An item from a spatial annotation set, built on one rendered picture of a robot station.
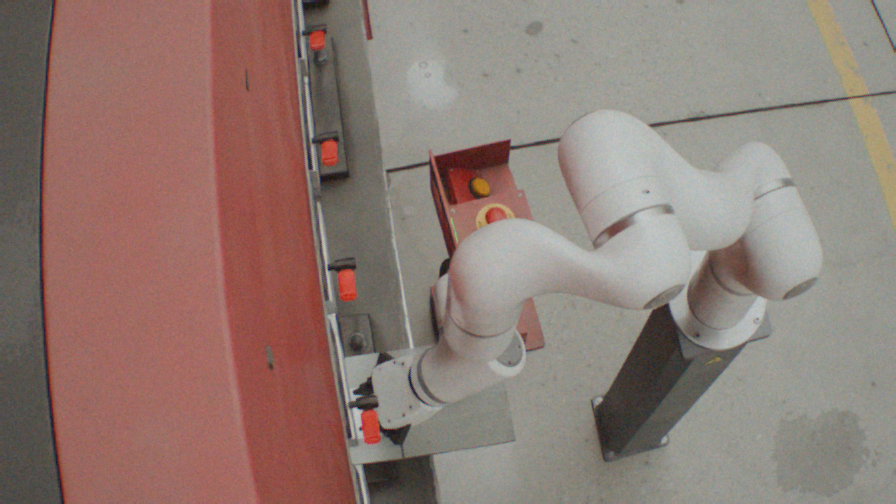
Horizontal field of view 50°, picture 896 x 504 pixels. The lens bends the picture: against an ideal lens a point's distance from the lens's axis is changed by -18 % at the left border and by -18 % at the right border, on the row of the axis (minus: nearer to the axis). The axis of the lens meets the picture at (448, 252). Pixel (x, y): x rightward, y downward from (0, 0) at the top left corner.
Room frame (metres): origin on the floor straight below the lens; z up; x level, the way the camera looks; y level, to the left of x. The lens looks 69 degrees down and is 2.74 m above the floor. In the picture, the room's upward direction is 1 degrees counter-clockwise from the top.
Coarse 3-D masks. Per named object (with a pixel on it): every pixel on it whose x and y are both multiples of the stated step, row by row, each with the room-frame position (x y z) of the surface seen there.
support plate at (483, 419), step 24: (360, 360) 0.48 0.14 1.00; (504, 384) 0.44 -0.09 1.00; (456, 408) 0.40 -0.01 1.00; (480, 408) 0.40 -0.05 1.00; (504, 408) 0.40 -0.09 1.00; (408, 432) 0.36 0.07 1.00; (432, 432) 0.36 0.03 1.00; (456, 432) 0.36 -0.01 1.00; (480, 432) 0.36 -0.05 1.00; (504, 432) 0.36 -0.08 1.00; (360, 456) 0.32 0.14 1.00; (384, 456) 0.32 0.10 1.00; (408, 456) 0.32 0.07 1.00
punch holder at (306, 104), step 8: (304, 88) 0.82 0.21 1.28; (304, 96) 0.79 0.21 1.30; (304, 104) 0.77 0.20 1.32; (304, 112) 0.75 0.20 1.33; (304, 120) 0.73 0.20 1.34; (312, 120) 0.81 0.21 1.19; (304, 128) 0.72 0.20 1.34; (312, 128) 0.78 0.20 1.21; (312, 136) 0.75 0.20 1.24; (312, 144) 0.74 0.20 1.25; (312, 152) 0.72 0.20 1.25; (312, 160) 0.71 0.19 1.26; (312, 168) 0.69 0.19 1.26; (312, 176) 0.69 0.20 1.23
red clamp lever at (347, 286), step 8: (328, 264) 0.54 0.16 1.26; (336, 264) 0.54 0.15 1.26; (344, 264) 0.54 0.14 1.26; (352, 264) 0.54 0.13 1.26; (344, 272) 0.52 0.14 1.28; (352, 272) 0.52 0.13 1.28; (344, 280) 0.51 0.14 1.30; (352, 280) 0.51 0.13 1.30; (344, 288) 0.49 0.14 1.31; (352, 288) 0.49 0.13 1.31; (344, 296) 0.48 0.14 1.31; (352, 296) 0.48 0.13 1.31
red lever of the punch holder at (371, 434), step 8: (360, 400) 0.35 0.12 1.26; (368, 400) 0.35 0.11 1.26; (376, 400) 0.35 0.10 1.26; (360, 408) 0.34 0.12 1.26; (368, 408) 0.34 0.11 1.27; (368, 416) 0.32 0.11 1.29; (376, 416) 0.32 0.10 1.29; (368, 424) 0.31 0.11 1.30; (376, 424) 0.31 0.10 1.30; (368, 432) 0.29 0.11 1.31; (376, 432) 0.29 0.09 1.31; (368, 440) 0.28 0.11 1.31; (376, 440) 0.28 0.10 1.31
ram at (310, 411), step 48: (288, 0) 0.87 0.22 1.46; (288, 48) 0.74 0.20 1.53; (288, 96) 0.63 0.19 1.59; (288, 144) 0.54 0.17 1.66; (288, 192) 0.45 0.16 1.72; (288, 240) 0.38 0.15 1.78; (288, 288) 0.31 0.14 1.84; (288, 336) 0.25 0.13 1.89; (288, 384) 0.20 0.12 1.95; (288, 432) 0.15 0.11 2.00; (336, 432) 0.25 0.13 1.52; (336, 480) 0.17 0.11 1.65
